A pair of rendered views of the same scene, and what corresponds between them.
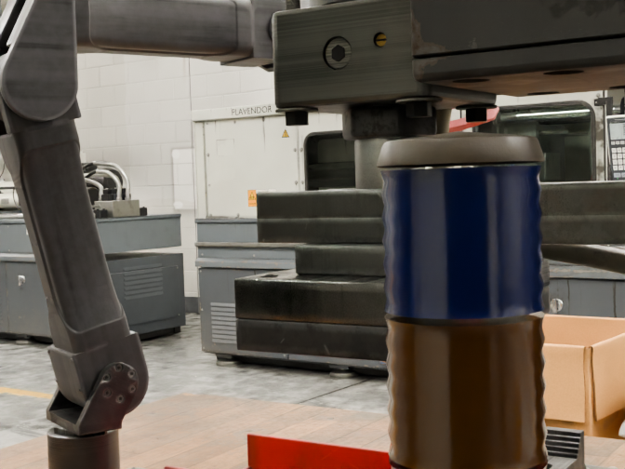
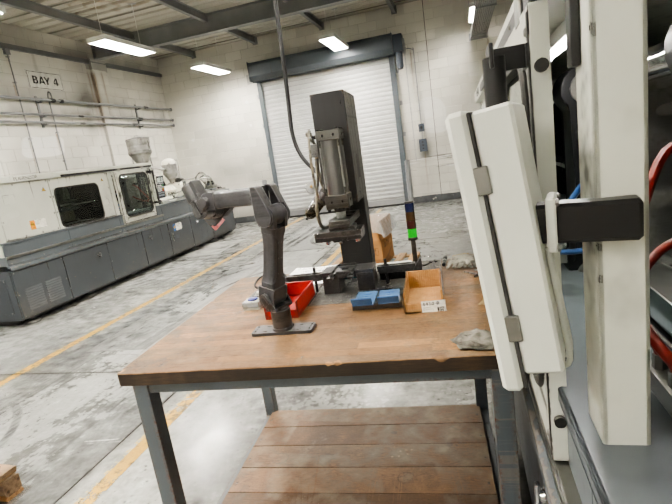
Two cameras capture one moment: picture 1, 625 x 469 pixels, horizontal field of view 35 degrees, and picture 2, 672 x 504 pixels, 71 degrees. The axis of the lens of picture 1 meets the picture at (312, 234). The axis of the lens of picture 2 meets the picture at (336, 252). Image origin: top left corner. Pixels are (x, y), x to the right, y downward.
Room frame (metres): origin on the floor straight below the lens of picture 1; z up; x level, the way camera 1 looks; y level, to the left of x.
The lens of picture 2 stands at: (1.18, 1.64, 1.44)
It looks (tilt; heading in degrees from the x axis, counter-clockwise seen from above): 12 degrees down; 250
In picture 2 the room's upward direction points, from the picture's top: 8 degrees counter-clockwise
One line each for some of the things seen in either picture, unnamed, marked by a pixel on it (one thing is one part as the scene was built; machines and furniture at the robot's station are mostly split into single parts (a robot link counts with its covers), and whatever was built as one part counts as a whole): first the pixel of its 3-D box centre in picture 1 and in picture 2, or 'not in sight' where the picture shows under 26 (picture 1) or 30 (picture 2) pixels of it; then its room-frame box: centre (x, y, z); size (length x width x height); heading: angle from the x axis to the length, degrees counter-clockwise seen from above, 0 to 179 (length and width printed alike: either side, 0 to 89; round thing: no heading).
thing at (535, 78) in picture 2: not in sight; (507, 218); (0.40, 0.72, 1.21); 0.86 x 0.10 x 0.79; 54
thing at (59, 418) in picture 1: (89, 393); (275, 299); (0.89, 0.20, 1.00); 0.09 x 0.06 x 0.06; 34
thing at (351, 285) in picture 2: not in sight; (361, 285); (0.47, -0.10, 0.88); 0.65 x 0.50 x 0.03; 148
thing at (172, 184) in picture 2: not in sight; (166, 166); (0.81, -8.23, 1.60); 2.54 x 0.84 x 1.26; 54
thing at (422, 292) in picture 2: not in sight; (425, 290); (0.39, 0.28, 0.93); 0.25 x 0.13 x 0.08; 58
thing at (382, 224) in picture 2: not in sight; (367, 239); (-0.98, -3.25, 0.40); 0.67 x 0.60 x 0.50; 50
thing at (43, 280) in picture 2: not in sight; (135, 238); (1.59, -7.00, 0.49); 5.51 x 1.02 x 0.97; 54
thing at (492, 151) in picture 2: not in sight; (539, 239); (0.68, 1.12, 1.27); 0.23 x 0.18 x 0.38; 144
